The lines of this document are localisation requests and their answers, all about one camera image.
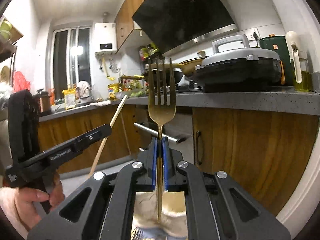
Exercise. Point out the white ceramic utensil holder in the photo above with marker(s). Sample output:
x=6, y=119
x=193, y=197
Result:
x=173, y=216

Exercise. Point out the person's left hand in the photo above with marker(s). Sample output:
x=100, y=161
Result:
x=18, y=213

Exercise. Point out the black range hood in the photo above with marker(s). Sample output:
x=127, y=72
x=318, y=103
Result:
x=176, y=25

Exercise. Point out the wooden upper cabinets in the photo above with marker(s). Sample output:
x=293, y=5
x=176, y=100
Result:
x=125, y=24

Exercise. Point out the red plastic bag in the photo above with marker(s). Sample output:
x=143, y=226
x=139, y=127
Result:
x=20, y=82

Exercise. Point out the yellow cooking oil bottle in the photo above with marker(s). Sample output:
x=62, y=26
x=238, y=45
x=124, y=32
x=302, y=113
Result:
x=113, y=88

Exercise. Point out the olive oil bottle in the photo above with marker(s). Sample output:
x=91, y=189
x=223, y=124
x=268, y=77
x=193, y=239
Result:
x=302, y=80

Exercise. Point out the grey kitchen countertop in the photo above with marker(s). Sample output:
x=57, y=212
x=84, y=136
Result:
x=284, y=99

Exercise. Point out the gold fork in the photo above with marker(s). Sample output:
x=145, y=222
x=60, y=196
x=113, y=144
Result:
x=161, y=109

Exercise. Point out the white water heater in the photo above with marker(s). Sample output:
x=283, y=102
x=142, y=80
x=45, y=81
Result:
x=105, y=38

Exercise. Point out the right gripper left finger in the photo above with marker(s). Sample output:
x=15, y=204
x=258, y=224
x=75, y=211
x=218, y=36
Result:
x=151, y=164

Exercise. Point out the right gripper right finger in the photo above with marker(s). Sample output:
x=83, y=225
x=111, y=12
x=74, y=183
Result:
x=169, y=165

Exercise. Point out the copper pot with lid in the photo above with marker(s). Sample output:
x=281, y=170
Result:
x=43, y=100

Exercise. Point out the grey electric griddle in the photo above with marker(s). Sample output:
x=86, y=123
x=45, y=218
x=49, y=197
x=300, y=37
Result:
x=235, y=63

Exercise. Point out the kitchen window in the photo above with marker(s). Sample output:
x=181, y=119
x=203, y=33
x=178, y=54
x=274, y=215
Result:
x=70, y=58

